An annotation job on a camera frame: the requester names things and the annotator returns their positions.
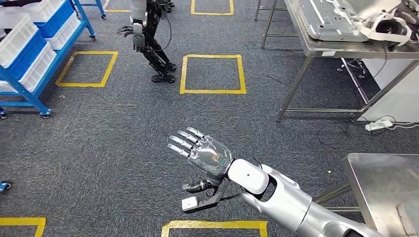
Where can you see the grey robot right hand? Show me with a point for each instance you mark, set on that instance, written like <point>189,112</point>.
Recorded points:
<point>212,157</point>

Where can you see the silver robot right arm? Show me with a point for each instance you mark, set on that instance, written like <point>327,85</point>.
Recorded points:
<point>284,199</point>

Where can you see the stainless steel workbench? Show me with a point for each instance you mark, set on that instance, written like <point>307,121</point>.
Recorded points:
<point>370,183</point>

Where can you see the blue wheeled shelf cart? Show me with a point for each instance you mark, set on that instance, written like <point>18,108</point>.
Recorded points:
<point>29,96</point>

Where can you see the standing humanoid robot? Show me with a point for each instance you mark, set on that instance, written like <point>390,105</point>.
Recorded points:
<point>157,55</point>

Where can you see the yellow floor tape square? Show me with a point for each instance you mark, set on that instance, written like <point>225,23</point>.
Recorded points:
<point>85,84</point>

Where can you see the white label sticker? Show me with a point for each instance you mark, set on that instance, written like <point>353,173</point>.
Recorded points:
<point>328,53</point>

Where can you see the white power strip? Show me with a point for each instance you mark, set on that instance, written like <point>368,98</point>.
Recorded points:
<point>378,125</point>

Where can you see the stainless steel table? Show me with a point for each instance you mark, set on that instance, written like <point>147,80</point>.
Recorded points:
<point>343,49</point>

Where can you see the grey sheet metal panel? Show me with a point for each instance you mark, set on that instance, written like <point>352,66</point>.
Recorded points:
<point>327,23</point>

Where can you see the white cabinet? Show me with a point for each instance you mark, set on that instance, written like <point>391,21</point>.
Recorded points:
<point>392,98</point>

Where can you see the white plastic bin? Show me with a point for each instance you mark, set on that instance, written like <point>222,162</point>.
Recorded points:
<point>65,32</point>
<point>42,9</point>
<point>16,42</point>
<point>36,70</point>

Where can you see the blue plastic bin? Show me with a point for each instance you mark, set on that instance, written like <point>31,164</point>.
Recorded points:
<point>31,54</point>
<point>57,21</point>

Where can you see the grey flat panel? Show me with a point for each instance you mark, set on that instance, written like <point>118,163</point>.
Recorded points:
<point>410,222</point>

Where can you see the blue caster wheel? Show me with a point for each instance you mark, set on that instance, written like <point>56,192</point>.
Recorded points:
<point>5,185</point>

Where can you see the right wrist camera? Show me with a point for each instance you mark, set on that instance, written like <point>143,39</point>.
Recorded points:
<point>190,203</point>

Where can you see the blue cart frame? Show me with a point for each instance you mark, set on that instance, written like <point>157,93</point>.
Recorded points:
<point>100,8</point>

